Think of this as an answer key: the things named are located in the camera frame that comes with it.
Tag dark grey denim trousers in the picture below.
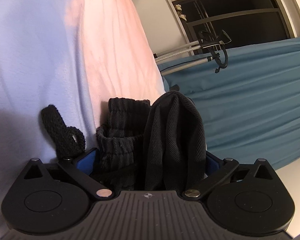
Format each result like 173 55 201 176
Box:
41 89 208 193

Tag blue curtain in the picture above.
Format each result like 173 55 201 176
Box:
165 37 300 169

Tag white bed sheet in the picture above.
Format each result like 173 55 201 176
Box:
0 0 164 238

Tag garment steamer stand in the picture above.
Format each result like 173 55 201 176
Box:
153 30 231 76

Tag dark window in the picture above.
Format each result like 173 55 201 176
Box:
173 0 292 49

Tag items on window sill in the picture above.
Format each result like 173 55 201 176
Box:
174 4 187 21

